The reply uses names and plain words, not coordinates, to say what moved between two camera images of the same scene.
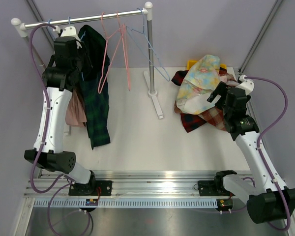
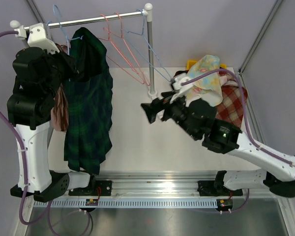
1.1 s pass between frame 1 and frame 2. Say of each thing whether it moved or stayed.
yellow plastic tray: stayed
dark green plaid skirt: moved
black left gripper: moved
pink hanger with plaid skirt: moved
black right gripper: moved
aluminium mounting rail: stayed
